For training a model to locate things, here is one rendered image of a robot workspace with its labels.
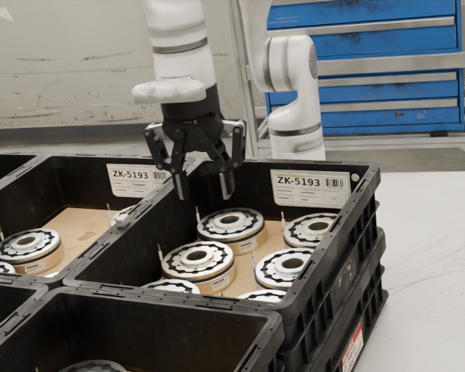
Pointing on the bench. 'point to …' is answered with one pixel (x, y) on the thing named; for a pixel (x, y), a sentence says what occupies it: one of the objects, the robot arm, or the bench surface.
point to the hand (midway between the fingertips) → (204, 187)
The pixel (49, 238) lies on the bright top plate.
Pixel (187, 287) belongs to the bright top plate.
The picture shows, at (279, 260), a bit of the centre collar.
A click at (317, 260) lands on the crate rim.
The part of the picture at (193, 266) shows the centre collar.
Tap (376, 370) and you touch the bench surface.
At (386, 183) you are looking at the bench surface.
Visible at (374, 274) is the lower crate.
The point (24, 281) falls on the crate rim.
